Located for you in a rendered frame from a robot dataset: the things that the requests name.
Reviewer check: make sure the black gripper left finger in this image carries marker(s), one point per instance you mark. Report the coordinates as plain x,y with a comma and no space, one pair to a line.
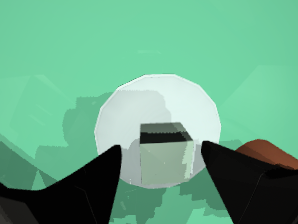
85,197

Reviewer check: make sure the white round dish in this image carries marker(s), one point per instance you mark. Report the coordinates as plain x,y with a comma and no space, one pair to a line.
153,99

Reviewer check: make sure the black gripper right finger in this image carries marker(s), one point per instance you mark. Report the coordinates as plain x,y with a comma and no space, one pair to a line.
253,191

